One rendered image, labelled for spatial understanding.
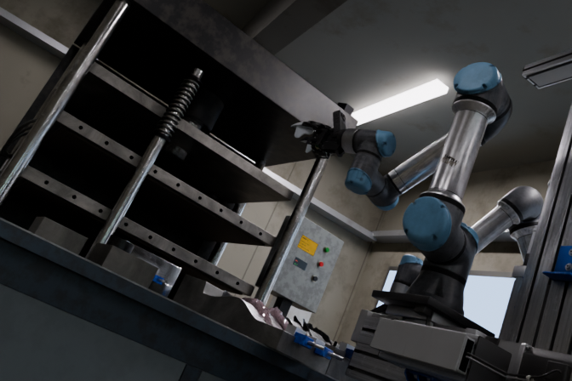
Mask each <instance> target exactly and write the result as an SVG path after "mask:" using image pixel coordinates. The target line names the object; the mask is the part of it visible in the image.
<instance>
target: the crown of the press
mask: <svg viewBox="0 0 572 381"><path fill-rule="evenodd" d="M115 1H116V0H102V1H101V3H100V5H99V6H98V7H97V9H96V10H95V11H94V13H93V14H92V16H91V17H90V19H89V21H88V22H87V24H86V25H85V27H84V28H83V29H82V30H81V32H80V33H79V35H78V36H77V38H76V40H75V41H74V43H75V44H76V45H77V46H79V47H80V48H81V47H82V45H83V43H84V42H86V43H88V42H89V40H90V38H91V37H92V36H93V35H94V33H95V31H96V30H97V28H98V27H99V25H100V23H101V22H102V20H103V19H104V18H105V17H106V15H107V13H108V11H109V10H110V8H111V7H112V5H113V4H114V3H115ZM128 1H129V2H130V3H131V7H130V8H129V10H128V12H127V13H126V15H125V16H124V17H123V19H122V21H121V22H120V24H119V25H118V27H117V29H116V30H115V31H114V33H113V34H112V36H111V38H110V39H109V41H108V42H107V44H106V46H105V47H104V48H103V50H102V51H101V53H100V55H99V57H98V58H97V59H99V60H101V61H102V62H104V63H105V64H107V65H108V66H110V67H111V68H112V69H114V70H115V71H117V72H119V73H120V74H122V75H123V76H125V77H127V78H128V79H129V80H131V81H132V82H134V83H136V84H137V85H139V86H140V87H142V88H143V89H144V90H146V91H147V92H149V93H150V94H152V95H154V96H155V97H157V98H158V99H160V100H161V101H163V102H164V103H166V104H167V105H169V104H171V100H173V97H174V96H175V93H176V92H177V91H178V88H179V87H180V85H181V84H182V81H183V80H184V79H185V78H184V75H185V74H186V73H190V72H191V70H192V68H193V67H197V68H198V69H200V70H201V71H203V77H202V78H201V81H202V83H203V85H202V86H201V87H199V88H197V92H196V93H194V94H195V96H192V100H190V102H191V104H189V105H188V108H185V109H186V112H182V113H183V114H184V116H183V117H180V118H182V119H183V120H185V121H187V122H189V123H190V124H191V125H192V126H194V127H195V128H197V129H199V130H200V131H202V132H203V133H205V134H210V133H212V134H213V135H214V136H216V137H217V138H219V139H221V140H222V141H224V142H225V143H227V144H228V145H230V146H231V147H233V148H234V149H236V150H237V151H239V152H241V153H242V154H244V155H245V156H246V157H248V158H249V159H251V160H252V161H254V162H256V160H257V158H261V159H263V160H265V161H266V165H265V167H268V166H274V165H279V164H284V163H290V162H299V161H305V160H311V159H316V157H315V156H316V155H313V153H312V150H311V151H310V152H308V153H306V147H307V144H306V143H304V142H301V141H300V140H301V139H303V138H305V137H311V136H313V135H314V133H315V132H316V130H313V131H314V132H313V134H310V135H308V134H304V135H302V136H301V137H299V138H296V137H295V130H296V128H291V125H293V124H296V123H298V122H305V121H314V122H319V123H322V124H324V125H328V126H330V127H331V128H333V127H334V120H333V112H334V111H338V110H341V112H342V113H344V115H345V117H346V129H348V128H356V126H357V124H358V120H356V119H355V118H354V117H352V113H353V110H354V109H353V108H352V107H351V106H349V105H348V104H346V103H340V102H339V103H338V105H337V104H336V103H335V102H333V101H332V100H331V99H329V98H328V97H327V96H325V95H324V94H323V93H321V92H320V91H319V90H317V89H316V88H315V87H313V86H312V85H311V84H310V83H309V82H308V81H306V80H305V79H304V78H302V77H301V76H300V75H298V74H297V73H296V72H294V71H293V70H292V69H290V68H289V67H288V66H286V65H285V64H284V63H283V62H282V61H281V60H279V59H278V58H277V57H275V56H274V55H273V54H271V53H270V52H269V51H267V50H266V49H265V48H263V47H262V46H261V45H259V44H258V43H257V42H256V41H255V40H254V39H252V38H251V37H250V36H248V35H247V34H246V33H244V32H243V31H242V30H240V29H239V28H238V27H236V26H235V25H234V24H232V23H231V22H230V21H229V20H228V19H227V18H225V17H224V16H223V15H221V14H220V13H219V12H217V11H216V10H215V9H213V8H212V7H211V6H209V5H208V4H207V3H206V2H204V0H128ZM161 152H162V153H163V154H164V155H165V156H166V157H167V158H169V159H171V160H173V161H175V162H180V163H183V162H184V160H185V158H186V156H187V153H186V151H184V150H183V149H182V148H180V147H179V146H178V145H174V144H172V143H169V144H165V145H164V146H163V148H162V150H161Z"/></svg>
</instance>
